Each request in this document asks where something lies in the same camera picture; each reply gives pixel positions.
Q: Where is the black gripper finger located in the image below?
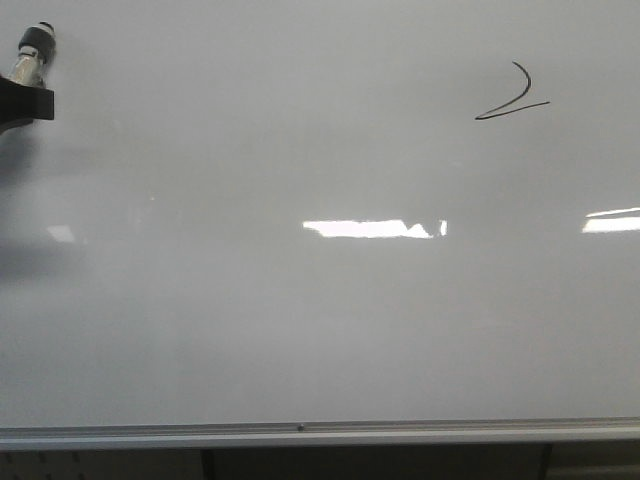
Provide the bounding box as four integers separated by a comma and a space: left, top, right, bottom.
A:
1, 77, 54, 131

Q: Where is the dark table under whiteboard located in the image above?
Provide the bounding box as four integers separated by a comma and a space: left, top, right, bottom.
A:
1, 441, 639, 479

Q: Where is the white whiteboard with aluminium frame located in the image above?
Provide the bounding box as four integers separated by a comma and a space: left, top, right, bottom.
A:
1, 1, 639, 451

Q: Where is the black white whiteboard marker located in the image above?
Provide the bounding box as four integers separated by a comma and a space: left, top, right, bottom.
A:
7, 21, 56, 88

